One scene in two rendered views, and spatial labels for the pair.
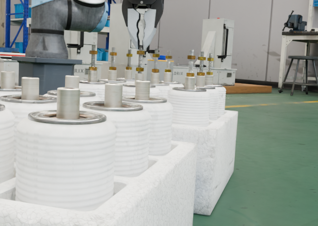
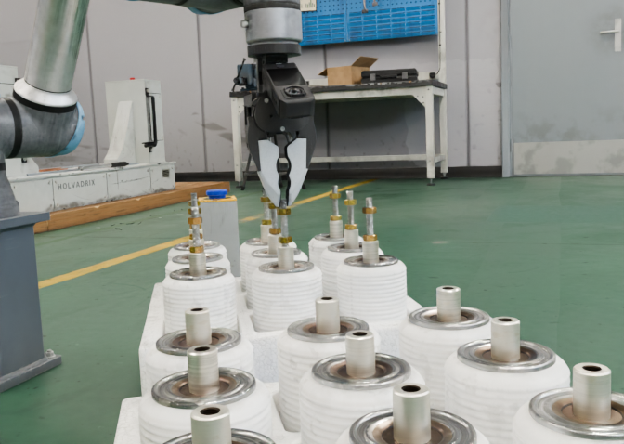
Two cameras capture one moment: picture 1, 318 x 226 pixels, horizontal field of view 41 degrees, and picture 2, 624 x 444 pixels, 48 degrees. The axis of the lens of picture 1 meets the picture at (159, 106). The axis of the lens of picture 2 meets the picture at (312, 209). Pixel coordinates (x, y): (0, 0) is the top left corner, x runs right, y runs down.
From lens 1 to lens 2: 0.46 m
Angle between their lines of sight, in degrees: 26
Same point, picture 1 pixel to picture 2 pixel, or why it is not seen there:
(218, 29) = (136, 97)
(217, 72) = (149, 171)
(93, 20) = (61, 135)
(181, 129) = (392, 331)
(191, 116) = (394, 304)
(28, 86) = (369, 351)
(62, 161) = not seen: outside the picture
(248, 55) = (171, 132)
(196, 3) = not seen: hidden behind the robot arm
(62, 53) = (14, 206)
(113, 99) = (516, 346)
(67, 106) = (607, 399)
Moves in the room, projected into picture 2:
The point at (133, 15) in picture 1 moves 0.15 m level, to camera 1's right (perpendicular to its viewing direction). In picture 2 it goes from (268, 151) to (368, 146)
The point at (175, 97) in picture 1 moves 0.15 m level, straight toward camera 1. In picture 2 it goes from (366, 280) to (430, 303)
